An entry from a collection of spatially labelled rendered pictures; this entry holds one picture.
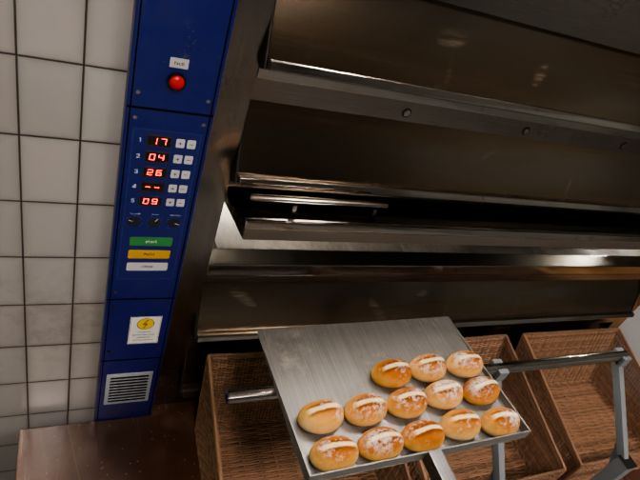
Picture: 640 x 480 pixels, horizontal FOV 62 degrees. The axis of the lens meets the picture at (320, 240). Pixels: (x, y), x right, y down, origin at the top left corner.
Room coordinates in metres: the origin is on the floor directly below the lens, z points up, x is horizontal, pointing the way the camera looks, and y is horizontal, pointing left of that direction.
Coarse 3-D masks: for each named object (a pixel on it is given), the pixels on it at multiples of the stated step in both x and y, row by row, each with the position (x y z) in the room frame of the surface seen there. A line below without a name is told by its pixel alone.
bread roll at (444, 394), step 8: (432, 384) 0.85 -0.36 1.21; (440, 384) 0.84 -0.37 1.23; (448, 384) 0.85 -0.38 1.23; (456, 384) 0.86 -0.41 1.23; (424, 392) 0.83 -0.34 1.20; (432, 392) 0.82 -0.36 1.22; (440, 392) 0.82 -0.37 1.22; (448, 392) 0.83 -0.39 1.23; (456, 392) 0.84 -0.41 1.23; (432, 400) 0.81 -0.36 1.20; (440, 400) 0.81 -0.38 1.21; (448, 400) 0.82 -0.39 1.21; (456, 400) 0.83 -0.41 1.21; (440, 408) 0.81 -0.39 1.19; (448, 408) 0.82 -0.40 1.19
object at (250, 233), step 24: (240, 192) 1.01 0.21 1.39; (264, 192) 1.05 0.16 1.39; (288, 192) 1.09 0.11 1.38; (312, 192) 1.13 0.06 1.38; (240, 216) 0.90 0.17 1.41; (264, 216) 0.93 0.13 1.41; (312, 216) 1.00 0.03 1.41; (336, 216) 1.04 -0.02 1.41; (360, 216) 1.08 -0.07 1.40; (384, 216) 1.12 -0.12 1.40; (408, 216) 1.17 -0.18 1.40; (432, 216) 1.22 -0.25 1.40; (456, 216) 1.27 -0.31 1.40; (480, 216) 1.32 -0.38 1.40; (504, 216) 1.38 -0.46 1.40; (528, 216) 1.44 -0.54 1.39; (552, 216) 1.51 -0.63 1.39; (576, 216) 1.58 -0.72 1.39; (600, 216) 1.65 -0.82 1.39; (624, 216) 1.73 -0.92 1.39; (288, 240) 0.90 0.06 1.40; (312, 240) 0.93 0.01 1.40; (336, 240) 0.96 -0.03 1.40; (360, 240) 0.99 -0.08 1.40; (384, 240) 1.03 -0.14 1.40; (408, 240) 1.06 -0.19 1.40; (432, 240) 1.10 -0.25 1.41; (456, 240) 1.14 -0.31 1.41; (480, 240) 1.18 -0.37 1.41; (504, 240) 1.22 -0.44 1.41; (528, 240) 1.27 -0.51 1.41; (552, 240) 1.32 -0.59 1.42; (576, 240) 1.37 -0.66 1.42
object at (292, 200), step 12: (300, 204) 0.96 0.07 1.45; (312, 204) 0.97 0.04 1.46; (324, 204) 0.99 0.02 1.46; (336, 204) 1.00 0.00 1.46; (348, 204) 1.02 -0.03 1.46; (360, 204) 1.03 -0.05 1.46; (372, 204) 1.05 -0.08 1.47; (384, 204) 1.07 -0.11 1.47; (288, 216) 0.95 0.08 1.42; (372, 216) 1.05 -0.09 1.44
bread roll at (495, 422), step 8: (496, 408) 0.85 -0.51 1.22; (504, 408) 0.85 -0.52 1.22; (488, 416) 0.82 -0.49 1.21; (496, 416) 0.82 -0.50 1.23; (504, 416) 0.82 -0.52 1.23; (512, 416) 0.83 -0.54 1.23; (488, 424) 0.81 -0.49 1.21; (496, 424) 0.81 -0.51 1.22; (504, 424) 0.81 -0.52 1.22; (512, 424) 0.82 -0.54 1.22; (488, 432) 0.80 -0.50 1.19; (496, 432) 0.80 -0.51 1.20; (504, 432) 0.80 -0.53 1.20; (512, 432) 0.81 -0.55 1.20
